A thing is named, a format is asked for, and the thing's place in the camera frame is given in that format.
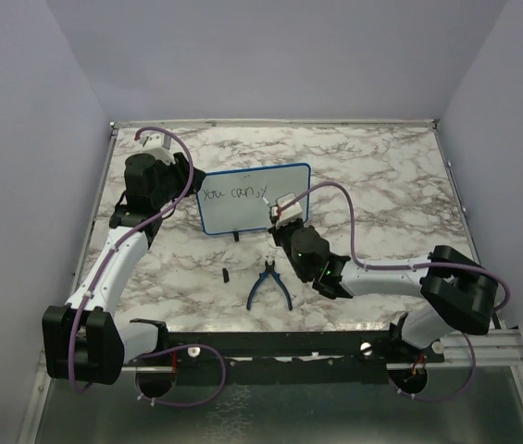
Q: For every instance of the blue framed whiteboard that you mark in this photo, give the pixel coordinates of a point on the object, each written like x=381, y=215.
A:
x=231, y=201

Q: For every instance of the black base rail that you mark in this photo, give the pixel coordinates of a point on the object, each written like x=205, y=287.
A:
x=284, y=358

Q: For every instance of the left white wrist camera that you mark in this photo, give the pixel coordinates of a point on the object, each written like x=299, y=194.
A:
x=157, y=145

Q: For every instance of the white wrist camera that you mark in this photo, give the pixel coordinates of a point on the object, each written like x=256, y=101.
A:
x=157, y=145
x=280, y=215

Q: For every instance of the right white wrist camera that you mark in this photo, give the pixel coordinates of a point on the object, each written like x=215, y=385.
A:
x=280, y=215

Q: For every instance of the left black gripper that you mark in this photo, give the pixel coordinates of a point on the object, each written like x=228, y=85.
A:
x=180, y=167

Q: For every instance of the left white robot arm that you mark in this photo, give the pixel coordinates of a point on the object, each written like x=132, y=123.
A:
x=81, y=339

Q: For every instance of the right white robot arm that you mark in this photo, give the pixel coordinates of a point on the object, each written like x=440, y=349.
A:
x=460, y=295

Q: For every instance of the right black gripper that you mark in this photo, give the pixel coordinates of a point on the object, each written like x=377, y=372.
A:
x=277, y=232

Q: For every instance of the black marker cap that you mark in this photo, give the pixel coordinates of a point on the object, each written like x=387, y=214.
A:
x=226, y=275

